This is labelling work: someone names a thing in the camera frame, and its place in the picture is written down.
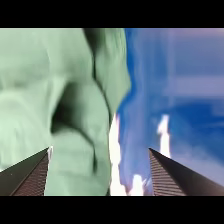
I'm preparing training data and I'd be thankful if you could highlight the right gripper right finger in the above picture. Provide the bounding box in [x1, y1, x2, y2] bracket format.
[148, 147, 224, 197]

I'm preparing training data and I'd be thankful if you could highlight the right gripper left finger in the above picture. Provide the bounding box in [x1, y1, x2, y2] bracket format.
[0, 146, 51, 197]

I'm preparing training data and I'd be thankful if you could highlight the pale green garment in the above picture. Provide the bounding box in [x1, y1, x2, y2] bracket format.
[0, 27, 132, 197]

